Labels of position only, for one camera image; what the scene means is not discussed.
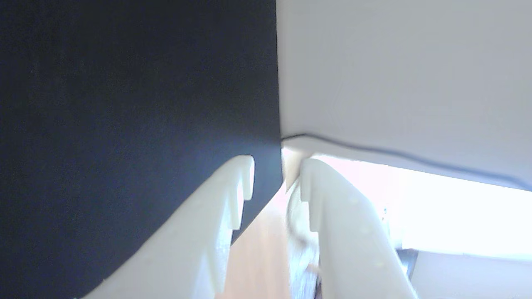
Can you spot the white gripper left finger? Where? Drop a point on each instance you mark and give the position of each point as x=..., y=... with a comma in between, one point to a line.
x=187, y=253

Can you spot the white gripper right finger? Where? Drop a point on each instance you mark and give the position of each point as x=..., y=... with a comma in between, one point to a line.
x=353, y=249

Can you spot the black mouse pad mat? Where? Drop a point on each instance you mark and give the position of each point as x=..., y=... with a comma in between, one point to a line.
x=124, y=104

